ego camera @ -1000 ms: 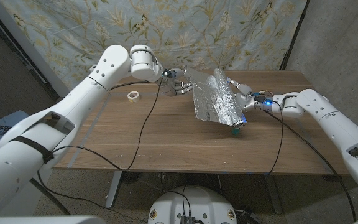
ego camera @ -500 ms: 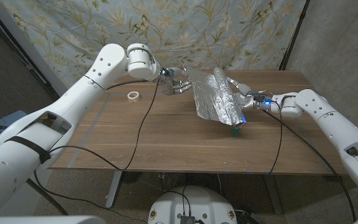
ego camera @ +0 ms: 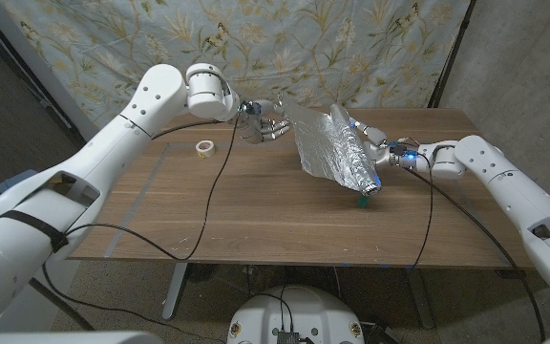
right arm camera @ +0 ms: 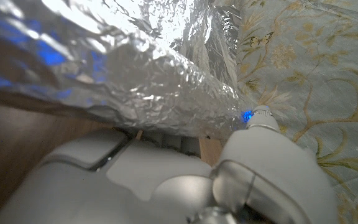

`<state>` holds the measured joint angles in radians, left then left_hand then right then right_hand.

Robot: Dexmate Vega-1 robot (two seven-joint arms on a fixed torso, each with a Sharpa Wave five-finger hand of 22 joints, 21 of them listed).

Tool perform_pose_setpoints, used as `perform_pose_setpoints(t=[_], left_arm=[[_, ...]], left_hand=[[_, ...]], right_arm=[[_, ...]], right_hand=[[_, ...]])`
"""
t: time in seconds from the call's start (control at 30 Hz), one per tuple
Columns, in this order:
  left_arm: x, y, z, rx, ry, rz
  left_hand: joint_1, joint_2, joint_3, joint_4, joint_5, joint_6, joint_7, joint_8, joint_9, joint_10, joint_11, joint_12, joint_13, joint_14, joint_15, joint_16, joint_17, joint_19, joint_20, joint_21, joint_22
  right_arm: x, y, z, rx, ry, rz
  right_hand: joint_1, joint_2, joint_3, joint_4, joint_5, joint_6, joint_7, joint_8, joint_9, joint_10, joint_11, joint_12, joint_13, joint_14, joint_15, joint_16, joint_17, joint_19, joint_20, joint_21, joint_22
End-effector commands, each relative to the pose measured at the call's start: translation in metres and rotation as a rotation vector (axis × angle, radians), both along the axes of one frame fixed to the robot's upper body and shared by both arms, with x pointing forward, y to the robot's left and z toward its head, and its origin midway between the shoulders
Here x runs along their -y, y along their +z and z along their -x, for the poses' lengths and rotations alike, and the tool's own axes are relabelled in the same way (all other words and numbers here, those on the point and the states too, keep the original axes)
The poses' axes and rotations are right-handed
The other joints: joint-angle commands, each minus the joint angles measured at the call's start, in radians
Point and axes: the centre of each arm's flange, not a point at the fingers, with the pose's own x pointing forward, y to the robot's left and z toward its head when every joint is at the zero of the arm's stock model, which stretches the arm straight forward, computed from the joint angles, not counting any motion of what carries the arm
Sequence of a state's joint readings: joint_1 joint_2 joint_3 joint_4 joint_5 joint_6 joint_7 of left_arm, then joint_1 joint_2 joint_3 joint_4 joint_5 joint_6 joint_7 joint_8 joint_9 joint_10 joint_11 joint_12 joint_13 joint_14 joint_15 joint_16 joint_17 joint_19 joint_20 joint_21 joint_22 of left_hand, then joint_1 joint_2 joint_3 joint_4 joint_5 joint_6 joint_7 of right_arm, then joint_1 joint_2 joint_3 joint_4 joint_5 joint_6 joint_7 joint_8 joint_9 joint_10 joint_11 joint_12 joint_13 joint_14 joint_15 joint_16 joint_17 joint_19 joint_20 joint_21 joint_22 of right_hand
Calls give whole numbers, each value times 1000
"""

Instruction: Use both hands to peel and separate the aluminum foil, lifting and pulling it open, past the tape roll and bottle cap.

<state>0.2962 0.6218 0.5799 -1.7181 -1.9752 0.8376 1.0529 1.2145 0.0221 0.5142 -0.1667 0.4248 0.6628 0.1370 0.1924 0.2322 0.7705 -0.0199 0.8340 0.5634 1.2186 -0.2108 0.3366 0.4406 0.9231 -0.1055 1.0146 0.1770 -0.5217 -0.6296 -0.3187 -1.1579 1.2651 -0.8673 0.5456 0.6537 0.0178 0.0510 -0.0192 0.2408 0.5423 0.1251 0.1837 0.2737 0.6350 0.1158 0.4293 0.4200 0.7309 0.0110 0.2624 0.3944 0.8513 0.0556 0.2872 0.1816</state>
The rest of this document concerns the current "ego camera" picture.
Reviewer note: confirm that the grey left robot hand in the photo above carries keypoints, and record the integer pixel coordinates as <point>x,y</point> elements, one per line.
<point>260,124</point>

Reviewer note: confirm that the black backdrop pole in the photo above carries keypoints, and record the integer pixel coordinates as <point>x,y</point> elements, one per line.
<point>451,52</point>

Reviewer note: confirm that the white tape roll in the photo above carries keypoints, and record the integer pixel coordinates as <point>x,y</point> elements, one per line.
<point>205,148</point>

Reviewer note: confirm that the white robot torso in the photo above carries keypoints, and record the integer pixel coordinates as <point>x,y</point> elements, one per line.
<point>299,310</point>

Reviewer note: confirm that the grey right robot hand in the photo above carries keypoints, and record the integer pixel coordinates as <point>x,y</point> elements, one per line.
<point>375,141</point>

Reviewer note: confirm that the small green cube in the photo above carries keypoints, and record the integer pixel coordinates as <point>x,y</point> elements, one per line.
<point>362,203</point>

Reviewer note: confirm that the aluminum foil roll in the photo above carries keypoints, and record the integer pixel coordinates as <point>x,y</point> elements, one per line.
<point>334,148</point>

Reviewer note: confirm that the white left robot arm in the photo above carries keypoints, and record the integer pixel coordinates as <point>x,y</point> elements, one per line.
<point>79,186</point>

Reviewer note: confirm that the floral printed backdrop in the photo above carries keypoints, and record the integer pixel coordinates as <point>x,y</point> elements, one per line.
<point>256,48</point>

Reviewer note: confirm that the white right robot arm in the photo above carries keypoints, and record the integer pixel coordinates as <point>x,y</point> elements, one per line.
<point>499,186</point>

